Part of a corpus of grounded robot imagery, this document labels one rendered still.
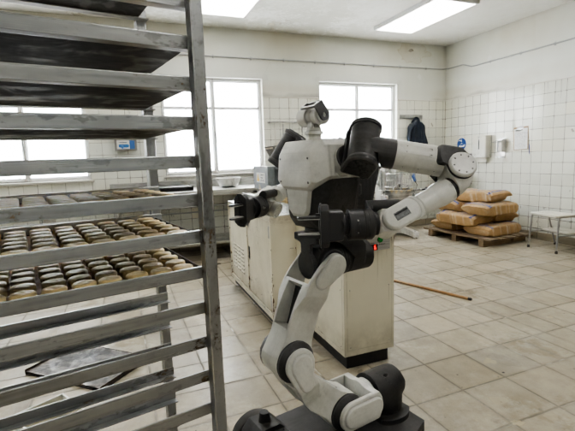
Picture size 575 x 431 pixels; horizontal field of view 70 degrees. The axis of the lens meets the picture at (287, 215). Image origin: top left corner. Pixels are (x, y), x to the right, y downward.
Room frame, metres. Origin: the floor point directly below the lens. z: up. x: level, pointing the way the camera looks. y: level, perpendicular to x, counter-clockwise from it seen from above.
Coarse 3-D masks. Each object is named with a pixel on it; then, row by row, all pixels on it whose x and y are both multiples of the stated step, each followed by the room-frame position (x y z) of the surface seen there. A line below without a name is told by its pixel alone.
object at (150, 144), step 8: (136, 24) 1.35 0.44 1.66; (144, 24) 1.36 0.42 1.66; (144, 112) 1.34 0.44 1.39; (152, 112) 1.36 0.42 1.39; (144, 144) 1.37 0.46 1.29; (152, 144) 1.35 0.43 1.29; (152, 152) 1.35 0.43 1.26; (152, 176) 1.35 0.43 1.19; (152, 184) 1.35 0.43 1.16; (160, 288) 1.35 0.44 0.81; (160, 304) 1.35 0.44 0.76; (168, 304) 1.36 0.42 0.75; (160, 336) 1.36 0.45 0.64; (168, 336) 1.36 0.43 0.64; (168, 360) 1.35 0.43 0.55; (168, 408) 1.34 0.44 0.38; (168, 416) 1.35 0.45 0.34
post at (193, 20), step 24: (192, 0) 0.97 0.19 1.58; (192, 24) 0.97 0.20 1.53; (192, 48) 0.97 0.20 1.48; (192, 72) 0.97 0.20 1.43; (192, 96) 0.98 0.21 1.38; (216, 264) 0.98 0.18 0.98; (216, 288) 0.98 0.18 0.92; (216, 312) 0.98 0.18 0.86; (216, 336) 0.97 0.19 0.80; (216, 360) 0.97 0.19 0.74; (216, 384) 0.97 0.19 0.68; (216, 408) 0.97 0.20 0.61
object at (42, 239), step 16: (80, 224) 1.20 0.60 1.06; (112, 224) 1.17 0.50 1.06; (128, 224) 1.17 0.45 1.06; (144, 224) 1.15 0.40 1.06; (160, 224) 1.16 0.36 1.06; (0, 240) 1.07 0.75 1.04; (16, 240) 0.97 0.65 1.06; (32, 240) 1.00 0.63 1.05; (48, 240) 0.95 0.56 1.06; (64, 240) 0.94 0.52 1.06; (80, 240) 0.94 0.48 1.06; (96, 240) 0.93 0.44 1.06; (112, 240) 0.92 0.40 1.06
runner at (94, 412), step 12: (204, 372) 0.98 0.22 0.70; (168, 384) 0.93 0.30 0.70; (180, 384) 0.95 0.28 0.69; (192, 384) 0.97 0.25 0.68; (132, 396) 0.89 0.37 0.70; (144, 396) 0.90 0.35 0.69; (156, 396) 0.92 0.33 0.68; (96, 408) 0.85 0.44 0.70; (108, 408) 0.86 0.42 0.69; (120, 408) 0.87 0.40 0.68; (60, 420) 0.81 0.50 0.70; (72, 420) 0.82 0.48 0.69; (84, 420) 0.83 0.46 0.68
